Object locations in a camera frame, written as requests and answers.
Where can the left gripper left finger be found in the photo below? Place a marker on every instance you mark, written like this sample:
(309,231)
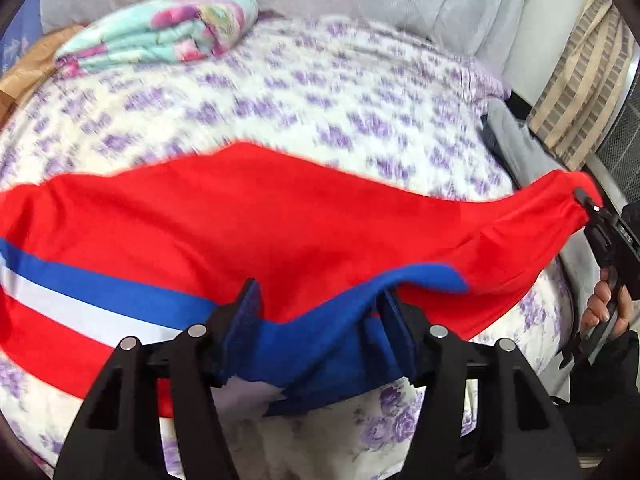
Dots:
(116,432)

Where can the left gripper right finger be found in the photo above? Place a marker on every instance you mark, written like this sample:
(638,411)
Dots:
(485,414)

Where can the red track pants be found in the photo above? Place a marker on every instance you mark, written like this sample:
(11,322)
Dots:
(88,260)

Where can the grey garment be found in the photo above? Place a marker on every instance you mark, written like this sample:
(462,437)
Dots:
(525,160)

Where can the striped beige curtain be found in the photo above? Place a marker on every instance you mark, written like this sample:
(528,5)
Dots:
(575,106)

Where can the purple floral bedspread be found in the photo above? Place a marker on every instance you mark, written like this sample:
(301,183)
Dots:
(350,94)

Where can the brown pillow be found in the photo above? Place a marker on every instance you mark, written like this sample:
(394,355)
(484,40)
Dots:
(32,70)

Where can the folded floral blanket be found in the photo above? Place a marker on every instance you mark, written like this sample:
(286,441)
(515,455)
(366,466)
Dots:
(158,31)

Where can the blue printed poster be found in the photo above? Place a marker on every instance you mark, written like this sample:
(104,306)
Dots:
(23,31)

